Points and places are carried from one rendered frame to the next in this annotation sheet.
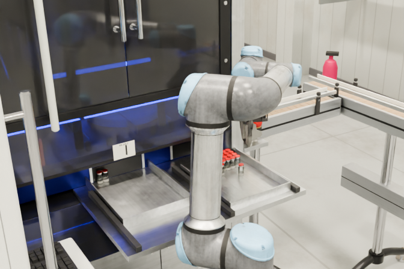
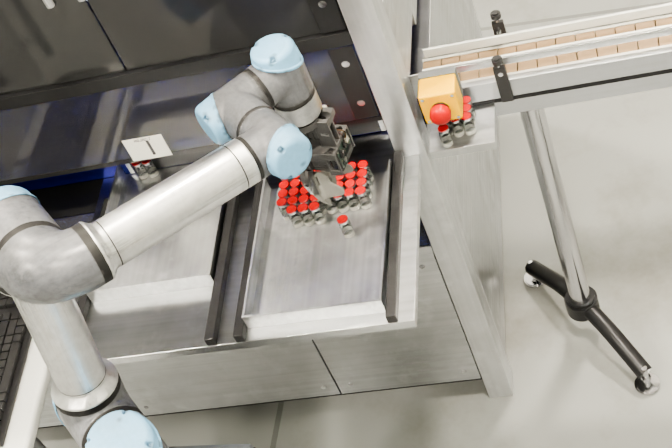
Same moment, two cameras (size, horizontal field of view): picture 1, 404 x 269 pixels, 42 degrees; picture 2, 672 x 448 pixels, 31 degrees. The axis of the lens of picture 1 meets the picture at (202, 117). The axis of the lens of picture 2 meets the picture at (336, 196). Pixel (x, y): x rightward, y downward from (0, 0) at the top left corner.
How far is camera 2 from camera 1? 1.78 m
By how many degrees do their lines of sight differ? 49
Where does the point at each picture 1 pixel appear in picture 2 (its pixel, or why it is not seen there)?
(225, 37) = not seen: outside the picture
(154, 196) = (183, 242)
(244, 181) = (338, 254)
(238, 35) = not seen: outside the picture
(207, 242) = (69, 422)
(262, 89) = (36, 273)
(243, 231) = (109, 430)
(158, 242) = (106, 354)
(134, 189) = not seen: hidden behind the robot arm
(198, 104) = not seen: outside the picture
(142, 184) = not seen: hidden behind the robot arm
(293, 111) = (609, 63)
